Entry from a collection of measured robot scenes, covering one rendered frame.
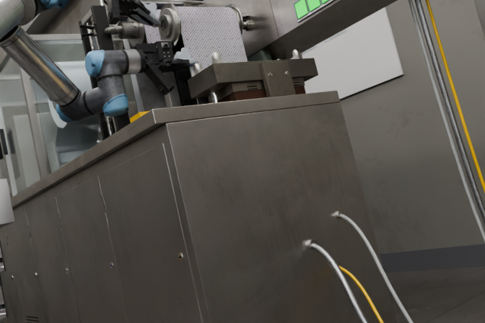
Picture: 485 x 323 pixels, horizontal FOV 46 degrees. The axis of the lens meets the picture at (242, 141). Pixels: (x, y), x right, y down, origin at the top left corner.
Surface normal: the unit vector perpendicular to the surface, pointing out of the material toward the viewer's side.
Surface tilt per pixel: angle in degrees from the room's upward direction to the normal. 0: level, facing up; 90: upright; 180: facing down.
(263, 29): 90
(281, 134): 90
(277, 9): 90
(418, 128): 90
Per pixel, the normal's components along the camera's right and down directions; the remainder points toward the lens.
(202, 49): 0.55, -0.22
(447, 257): -0.77, 0.11
